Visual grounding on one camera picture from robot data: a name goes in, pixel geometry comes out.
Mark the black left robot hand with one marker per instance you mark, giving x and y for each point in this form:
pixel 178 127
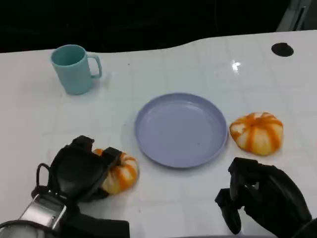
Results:
pixel 76 171

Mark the pale green mug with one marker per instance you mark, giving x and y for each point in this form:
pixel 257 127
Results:
pixel 73 74

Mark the grey metal frame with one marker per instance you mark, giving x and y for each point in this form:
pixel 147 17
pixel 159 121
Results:
pixel 293 15

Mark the lilac plate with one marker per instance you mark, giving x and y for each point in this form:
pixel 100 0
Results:
pixel 180 130

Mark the black round table grommet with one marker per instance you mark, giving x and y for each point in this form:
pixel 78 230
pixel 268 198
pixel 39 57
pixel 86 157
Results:
pixel 282 49

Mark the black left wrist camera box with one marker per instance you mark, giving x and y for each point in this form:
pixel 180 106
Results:
pixel 104 229

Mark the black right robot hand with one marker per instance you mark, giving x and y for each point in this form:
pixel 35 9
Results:
pixel 272 198

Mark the orange white toy bread roll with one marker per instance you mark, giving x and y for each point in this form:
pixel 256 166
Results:
pixel 123 173
pixel 257 135

